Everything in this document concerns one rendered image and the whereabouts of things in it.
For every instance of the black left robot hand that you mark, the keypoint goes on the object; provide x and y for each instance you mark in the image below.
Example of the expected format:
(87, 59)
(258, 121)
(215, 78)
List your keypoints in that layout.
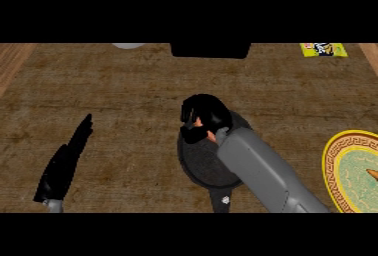
(60, 173)

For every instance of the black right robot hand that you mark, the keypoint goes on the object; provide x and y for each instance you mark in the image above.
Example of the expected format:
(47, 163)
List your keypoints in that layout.
(208, 108)

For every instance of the orange sweet potato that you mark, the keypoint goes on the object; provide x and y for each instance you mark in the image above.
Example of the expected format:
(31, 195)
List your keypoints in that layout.
(211, 136)

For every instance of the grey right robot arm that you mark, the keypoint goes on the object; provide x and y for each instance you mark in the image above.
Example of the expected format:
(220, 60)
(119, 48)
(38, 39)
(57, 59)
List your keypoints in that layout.
(260, 170)

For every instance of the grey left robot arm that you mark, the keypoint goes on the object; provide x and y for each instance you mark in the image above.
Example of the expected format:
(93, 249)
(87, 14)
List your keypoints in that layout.
(53, 206)

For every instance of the dark grey frying pan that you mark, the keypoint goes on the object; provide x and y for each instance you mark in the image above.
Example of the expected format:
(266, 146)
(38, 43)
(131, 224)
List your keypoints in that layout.
(204, 163)

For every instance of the yellow rimmed green plate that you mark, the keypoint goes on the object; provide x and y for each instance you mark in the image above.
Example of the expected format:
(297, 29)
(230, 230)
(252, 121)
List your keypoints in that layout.
(351, 173)

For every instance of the black appliance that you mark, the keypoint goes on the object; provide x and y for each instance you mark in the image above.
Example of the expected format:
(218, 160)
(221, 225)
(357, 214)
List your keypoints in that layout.
(209, 50)

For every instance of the pale grey round object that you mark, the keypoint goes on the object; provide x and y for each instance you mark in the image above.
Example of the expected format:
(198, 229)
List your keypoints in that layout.
(128, 45)

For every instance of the yellow printed packet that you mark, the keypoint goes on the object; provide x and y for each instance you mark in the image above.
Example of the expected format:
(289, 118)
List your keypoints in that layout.
(323, 49)

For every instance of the orange vegetable piece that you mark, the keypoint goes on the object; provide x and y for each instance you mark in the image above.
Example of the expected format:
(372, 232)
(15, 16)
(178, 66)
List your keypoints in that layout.
(373, 174)

